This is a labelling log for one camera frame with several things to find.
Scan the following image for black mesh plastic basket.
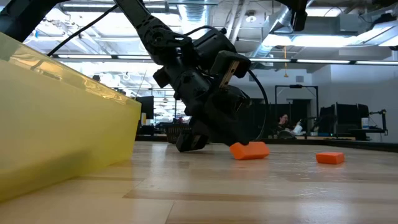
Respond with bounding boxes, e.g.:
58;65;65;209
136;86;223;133
164;124;192;144

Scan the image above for long ceiling light strip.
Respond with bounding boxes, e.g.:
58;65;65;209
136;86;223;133
57;54;113;60
117;55;153;60
356;60;398;65
297;58;351;64
248;57;292;63

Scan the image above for bright fluorescent ceiling fixture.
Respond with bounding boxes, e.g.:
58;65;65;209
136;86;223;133
262;33;352;48

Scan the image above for orange eraser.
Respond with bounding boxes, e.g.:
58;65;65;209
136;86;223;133
315;151;346;166
229;141;271;161

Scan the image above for black computer monitor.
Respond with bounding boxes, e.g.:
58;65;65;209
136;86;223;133
136;95;155;121

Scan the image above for black aluminium table frame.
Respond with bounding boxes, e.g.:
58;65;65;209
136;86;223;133
135;133;398;153

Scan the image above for black partition screen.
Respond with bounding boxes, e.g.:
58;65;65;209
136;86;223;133
248;98;312;139

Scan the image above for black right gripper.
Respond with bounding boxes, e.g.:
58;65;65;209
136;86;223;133
273;0;309;32

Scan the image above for person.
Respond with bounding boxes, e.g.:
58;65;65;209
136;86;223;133
276;113;303;138

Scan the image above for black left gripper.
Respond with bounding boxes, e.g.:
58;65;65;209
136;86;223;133
153;46;251;154

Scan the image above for black metal frame stand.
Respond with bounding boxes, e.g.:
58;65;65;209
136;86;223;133
274;84;320;138

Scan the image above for black workstation monitors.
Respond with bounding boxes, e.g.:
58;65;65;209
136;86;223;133
317;103;371;138

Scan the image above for silver spiral air duct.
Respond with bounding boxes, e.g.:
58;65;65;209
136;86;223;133
251;0;313;58
178;0;212;32

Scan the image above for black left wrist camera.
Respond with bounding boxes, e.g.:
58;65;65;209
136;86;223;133
192;27;239;62

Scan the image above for yellow translucent plastic tray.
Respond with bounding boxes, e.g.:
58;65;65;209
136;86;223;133
0;32;142;203

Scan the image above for yellow hanging cord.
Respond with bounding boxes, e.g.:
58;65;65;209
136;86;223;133
282;46;289;78

